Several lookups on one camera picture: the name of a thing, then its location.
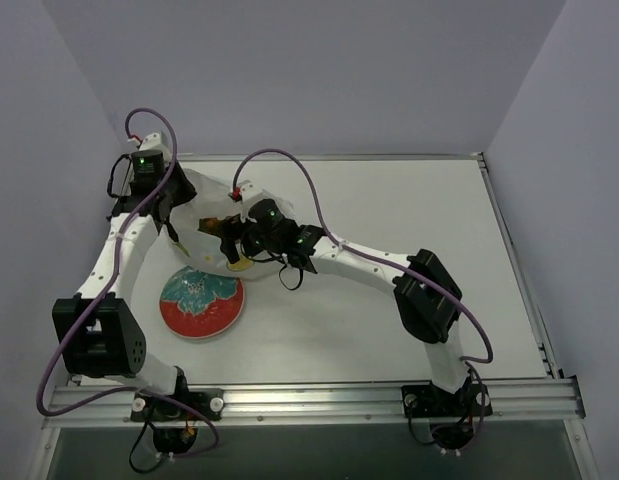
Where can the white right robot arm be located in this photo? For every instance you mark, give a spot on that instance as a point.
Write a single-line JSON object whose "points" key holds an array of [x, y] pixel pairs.
{"points": [[426, 296]]}

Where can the red and teal plate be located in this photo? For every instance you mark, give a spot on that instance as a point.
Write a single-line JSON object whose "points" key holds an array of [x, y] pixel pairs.
{"points": [[196, 305]]}

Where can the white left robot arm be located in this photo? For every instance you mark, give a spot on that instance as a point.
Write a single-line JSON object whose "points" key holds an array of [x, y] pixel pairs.
{"points": [[98, 332]]}

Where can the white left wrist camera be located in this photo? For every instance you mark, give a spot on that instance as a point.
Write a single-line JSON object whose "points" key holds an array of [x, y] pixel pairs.
{"points": [[153, 141]]}

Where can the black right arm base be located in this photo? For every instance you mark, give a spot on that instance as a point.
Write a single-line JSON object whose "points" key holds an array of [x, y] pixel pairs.
{"points": [[449, 421]]}

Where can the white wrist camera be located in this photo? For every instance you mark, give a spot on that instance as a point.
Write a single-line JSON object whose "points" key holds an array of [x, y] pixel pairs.
{"points": [[153, 141], [246, 194]]}

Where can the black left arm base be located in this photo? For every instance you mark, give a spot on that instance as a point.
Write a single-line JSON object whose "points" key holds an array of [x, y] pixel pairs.
{"points": [[182, 424]]}

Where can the white plastic bag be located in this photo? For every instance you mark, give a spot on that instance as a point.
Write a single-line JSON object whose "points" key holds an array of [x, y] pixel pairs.
{"points": [[202, 251]]}

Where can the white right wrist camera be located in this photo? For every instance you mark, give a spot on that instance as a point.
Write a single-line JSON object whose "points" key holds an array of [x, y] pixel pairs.
{"points": [[246, 194]]}

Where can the aluminium front rail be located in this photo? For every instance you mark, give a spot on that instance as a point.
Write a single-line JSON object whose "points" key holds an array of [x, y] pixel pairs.
{"points": [[344, 403]]}

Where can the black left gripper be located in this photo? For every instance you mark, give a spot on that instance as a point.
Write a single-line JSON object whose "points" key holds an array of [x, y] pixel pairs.
{"points": [[168, 201]]}

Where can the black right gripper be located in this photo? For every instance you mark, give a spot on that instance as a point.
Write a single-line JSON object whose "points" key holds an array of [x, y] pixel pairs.
{"points": [[231, 230]]}

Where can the yellow fake mango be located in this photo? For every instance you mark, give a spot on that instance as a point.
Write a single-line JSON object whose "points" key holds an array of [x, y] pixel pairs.
{"points": [[211, 226]]}

